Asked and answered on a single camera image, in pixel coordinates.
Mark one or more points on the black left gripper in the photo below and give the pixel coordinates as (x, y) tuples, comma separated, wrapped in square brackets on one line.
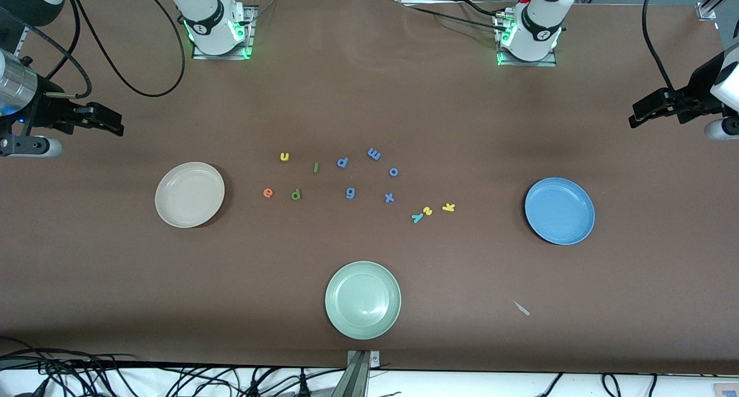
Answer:
[(690, 104)]

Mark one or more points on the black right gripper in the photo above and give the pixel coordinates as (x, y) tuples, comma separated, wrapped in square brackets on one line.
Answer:
[(47, 111)]

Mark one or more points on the green letter p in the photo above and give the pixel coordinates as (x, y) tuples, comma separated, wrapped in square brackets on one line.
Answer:
[(296, 195)]

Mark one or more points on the blue letter g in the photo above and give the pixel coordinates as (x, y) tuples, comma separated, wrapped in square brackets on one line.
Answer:
[(350, 193)]

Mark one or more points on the teal letter y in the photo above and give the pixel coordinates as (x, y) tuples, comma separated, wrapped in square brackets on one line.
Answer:
[(417, 217)]

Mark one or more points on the beige brown plate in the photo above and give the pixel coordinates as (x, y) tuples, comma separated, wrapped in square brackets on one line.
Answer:
[(189, 195)]

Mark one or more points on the blue plate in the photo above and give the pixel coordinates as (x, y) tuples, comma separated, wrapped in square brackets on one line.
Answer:
[(560, 211)]

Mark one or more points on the small grey paper scrap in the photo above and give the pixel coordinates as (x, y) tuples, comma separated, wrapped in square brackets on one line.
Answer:
[(522, 309)]

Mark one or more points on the brown table mat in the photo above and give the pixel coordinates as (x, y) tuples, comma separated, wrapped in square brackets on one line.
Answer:
[(369, 97)]

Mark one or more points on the blue letter m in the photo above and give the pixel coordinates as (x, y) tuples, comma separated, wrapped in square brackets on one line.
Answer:
[(374, 154)]

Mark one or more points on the green plate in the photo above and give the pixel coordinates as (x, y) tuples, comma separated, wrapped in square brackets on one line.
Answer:
[(362, 300)]

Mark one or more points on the aluminium table edge rail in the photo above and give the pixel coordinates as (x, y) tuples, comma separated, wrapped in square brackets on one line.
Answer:
[(22, 39)]

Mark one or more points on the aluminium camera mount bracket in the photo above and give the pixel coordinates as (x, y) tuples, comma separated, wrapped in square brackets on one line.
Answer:
[(358, 379)]

